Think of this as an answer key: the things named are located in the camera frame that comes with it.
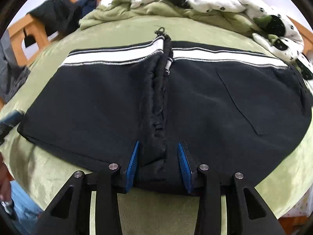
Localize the dark blue garment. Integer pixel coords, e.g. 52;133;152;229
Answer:
74;0;97;19

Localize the white flower-print duvet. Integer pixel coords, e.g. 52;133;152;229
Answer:
99;0;312;80

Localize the black jacket on bedframe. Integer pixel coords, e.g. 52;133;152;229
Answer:
29;0;82;36

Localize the grey cloth on footboard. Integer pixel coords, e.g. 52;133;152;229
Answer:
0;30;30;103

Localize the wooden bed frame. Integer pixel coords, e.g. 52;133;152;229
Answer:
0;0;313;108

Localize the person's left hand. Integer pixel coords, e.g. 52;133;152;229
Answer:
0;159;11;202

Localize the black pants white waistband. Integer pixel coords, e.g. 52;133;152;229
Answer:
17;33;312;194

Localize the green folded blanket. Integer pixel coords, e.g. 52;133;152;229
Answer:
78;1;263;36

